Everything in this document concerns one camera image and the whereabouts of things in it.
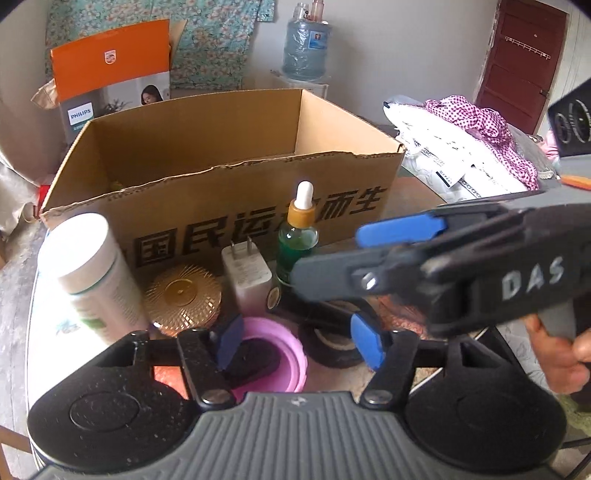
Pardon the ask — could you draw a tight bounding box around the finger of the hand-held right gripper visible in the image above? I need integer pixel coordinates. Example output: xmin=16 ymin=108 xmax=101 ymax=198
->
xmin=289 ymin=244 xmax=444 ymax=302
xmin=357 ymin=200 xmax=527 ymax=248

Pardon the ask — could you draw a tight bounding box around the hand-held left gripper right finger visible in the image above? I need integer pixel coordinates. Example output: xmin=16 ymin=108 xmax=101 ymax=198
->
xmin=350 ymin=313 xmax=502 ymax=409

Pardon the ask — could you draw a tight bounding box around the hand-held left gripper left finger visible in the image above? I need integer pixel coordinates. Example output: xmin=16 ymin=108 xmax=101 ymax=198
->
xmin=95 ymin=315 xmax=245 ymax=411

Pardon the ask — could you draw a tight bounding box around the black tape roll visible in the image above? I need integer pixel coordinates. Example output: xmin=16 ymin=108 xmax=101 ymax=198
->
xmin=298 ymin=302 xmax=371 ymax=370

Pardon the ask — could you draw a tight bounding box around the green dropper bottle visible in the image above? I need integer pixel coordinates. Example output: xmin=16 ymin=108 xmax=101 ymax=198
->
xmin=276 ymin=181 xmax=320 ymax=291

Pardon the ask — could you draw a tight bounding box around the pink plastic lid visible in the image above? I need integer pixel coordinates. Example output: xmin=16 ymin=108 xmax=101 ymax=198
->
xmin=231 ymin=316 xmax=309 ymax=393

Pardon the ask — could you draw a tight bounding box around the white charger plug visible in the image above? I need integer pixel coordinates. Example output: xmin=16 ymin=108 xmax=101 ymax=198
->
xmin=222 ymin=235 xmax=273 ymax=315

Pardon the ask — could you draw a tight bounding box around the gold patterned jar lid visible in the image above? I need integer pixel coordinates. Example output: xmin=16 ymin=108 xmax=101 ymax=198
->
xmin=143 ymin=263 xmax=223 ymax=337

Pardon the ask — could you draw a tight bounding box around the white plastic bottle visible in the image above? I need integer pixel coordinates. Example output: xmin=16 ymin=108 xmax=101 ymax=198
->
xmin=38 ymin=213 xmax=151 ymax=347

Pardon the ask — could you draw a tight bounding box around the brown cardboard box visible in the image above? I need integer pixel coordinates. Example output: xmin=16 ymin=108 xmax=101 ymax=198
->
xmin=39 ymin=88 xmax=407 ymax=278

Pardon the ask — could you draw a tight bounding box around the person's right hand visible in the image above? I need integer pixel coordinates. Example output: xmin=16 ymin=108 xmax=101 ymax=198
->
xmin=525 ymin=316 xmax=591 ymax=396

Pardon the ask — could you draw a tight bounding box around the grey cushion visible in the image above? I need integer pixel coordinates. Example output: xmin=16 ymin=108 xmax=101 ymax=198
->
xmin=507 ymin=124 xmax=560 ymax=180

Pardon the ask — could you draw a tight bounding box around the pink checkered cloth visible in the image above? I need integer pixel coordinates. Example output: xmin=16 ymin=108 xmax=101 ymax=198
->
xmin=425 ymin=95 xmax=541 ymax=191

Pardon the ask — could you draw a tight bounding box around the pink plastic bag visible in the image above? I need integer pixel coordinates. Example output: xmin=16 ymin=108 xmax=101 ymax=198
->
xmin=542 ymin=129 xmax=561 ymax=161

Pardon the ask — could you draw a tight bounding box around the brown wooden door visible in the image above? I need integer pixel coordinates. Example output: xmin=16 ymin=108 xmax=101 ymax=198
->
xmin=475 ymin=0 xmax=568 ymax=134

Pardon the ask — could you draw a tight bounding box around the metal hook rack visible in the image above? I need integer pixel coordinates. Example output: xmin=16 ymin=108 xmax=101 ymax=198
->
xmin=505 ymin=36 xmax=552 ymax=61

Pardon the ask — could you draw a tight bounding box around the red packet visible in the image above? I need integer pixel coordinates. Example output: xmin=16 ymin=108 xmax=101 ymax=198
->
xmin=33 ymin=185 xmax=52 ymax=219

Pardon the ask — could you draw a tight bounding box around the grey plastic bag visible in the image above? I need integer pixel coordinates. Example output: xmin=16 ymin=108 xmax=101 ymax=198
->
xmin=0 ymin=161 xmax=51 ymax=237

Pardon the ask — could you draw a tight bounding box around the floral cloth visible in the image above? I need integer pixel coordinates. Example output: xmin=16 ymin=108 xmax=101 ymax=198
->
xmin=46 ymin=0 xmax=275 ymax=90

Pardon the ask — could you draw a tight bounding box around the brown paper bag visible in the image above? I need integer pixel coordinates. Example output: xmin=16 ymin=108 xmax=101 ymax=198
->
xmin=31 ymin=78 xmax=63 ymax=110

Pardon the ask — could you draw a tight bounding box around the orange product carton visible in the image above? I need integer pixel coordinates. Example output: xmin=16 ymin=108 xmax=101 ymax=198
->
xmin=50 ymin=18 xmax=188 ymax=144

